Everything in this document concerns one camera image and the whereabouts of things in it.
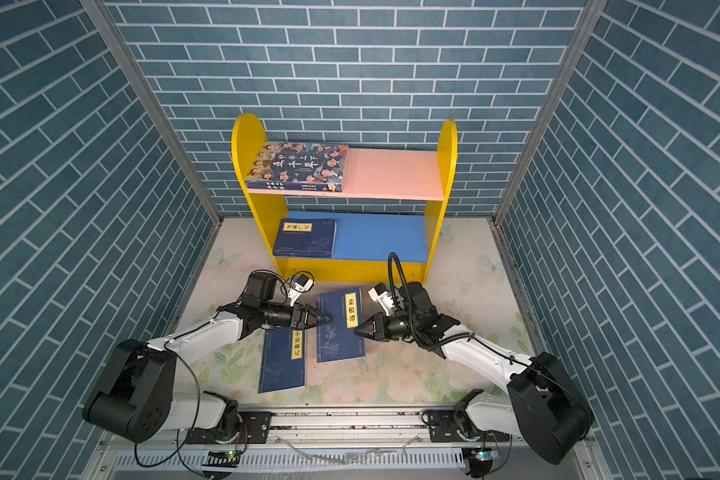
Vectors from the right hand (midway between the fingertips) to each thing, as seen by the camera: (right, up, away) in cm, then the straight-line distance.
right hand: (354, 329), depth 76 cm
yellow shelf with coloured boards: (+5, +21, +16) cm, 27 cm away
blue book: (-21, -12, +8) cm, 25 cm away
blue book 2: (-5, -2, +1) cm, 5 cm away
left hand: (-9, +1, +3) cm, 9 cm away
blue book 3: (-17, +24, +18) cm, 34 cm away
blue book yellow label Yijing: (-10, +19, +14) cm, 26 cm away
